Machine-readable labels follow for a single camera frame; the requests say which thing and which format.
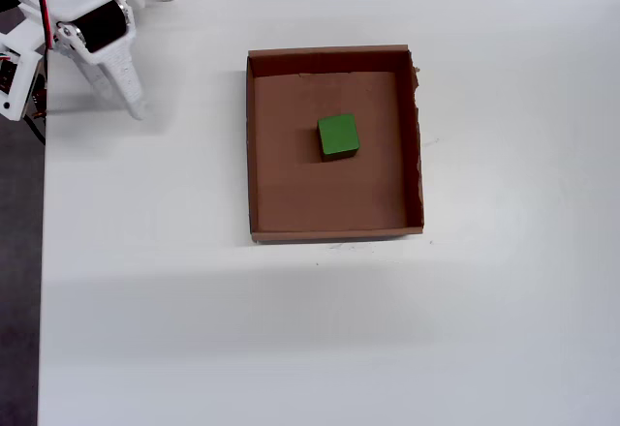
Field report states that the brown cardboard box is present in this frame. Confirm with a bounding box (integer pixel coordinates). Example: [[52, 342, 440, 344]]
[[245, 44, 426, 246]]

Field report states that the black camera cable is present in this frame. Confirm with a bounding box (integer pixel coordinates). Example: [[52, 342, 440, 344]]
[[22, 114, 47, 146]]

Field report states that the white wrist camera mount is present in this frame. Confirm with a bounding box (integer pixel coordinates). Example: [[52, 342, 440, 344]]
[[0, 33, 45, 122]]

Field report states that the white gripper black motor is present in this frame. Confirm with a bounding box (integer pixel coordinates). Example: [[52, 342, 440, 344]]
[[18, 0, 151, 122]]

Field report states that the green cube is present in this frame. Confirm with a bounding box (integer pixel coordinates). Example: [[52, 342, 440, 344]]
[[317, 113, 360, 164]]

